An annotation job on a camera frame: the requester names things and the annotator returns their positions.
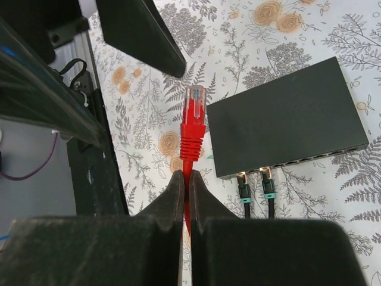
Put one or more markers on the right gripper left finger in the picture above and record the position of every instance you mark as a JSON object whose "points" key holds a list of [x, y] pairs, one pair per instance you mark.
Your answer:
{"points": [[145, 249]]}

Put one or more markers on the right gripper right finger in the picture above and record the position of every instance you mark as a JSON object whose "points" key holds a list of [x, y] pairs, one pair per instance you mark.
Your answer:
{"points": [[228, 250]]}

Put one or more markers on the black network switch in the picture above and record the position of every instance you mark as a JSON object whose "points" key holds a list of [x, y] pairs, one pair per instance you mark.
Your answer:
{"points": [[304, 115]]}

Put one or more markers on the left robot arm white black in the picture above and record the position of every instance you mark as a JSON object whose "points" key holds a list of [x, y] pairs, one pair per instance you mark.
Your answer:
{"points": [[35, 36]]}

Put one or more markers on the floral table mat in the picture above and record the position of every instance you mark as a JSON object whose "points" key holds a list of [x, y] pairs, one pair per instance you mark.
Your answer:
{"points": [[231, 46]]}

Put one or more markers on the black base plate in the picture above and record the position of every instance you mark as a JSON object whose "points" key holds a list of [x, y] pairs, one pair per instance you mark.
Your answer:
{"points": [[97, 185]]}

